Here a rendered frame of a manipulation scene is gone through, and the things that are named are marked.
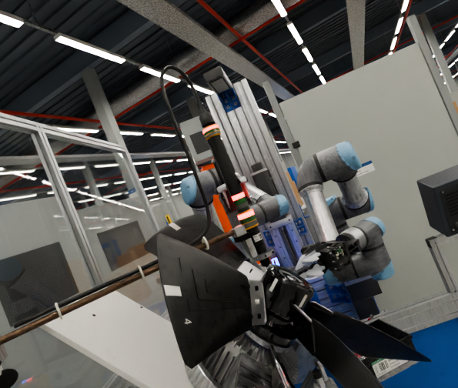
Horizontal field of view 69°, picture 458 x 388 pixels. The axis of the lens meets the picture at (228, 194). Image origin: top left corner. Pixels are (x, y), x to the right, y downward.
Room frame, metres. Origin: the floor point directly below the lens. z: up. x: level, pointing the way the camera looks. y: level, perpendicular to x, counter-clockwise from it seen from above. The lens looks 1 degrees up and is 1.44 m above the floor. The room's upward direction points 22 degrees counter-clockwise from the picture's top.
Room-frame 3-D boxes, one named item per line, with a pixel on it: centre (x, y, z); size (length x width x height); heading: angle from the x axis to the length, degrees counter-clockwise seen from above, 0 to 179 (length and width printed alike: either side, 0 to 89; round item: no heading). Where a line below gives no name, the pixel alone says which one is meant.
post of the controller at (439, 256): (1.17, -0.59, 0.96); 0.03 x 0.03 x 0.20; 83
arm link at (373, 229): (1.10, -0.37, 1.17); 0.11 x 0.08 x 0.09; 120
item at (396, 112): (2.56, -1.18, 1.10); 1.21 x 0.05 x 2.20; 83
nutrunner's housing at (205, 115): (0.88, -0.02, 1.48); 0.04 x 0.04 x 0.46
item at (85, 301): (0.74, 0.25, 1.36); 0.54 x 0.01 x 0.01; 118
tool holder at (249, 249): (0.87, -0.01, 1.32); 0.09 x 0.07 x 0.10; 118
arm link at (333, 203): (1.66, -0.43, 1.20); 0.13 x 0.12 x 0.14; 71
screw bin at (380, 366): (1.05, -0.22, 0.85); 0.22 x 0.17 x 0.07; 99
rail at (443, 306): (1.22, -0.16, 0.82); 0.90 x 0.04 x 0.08; 83
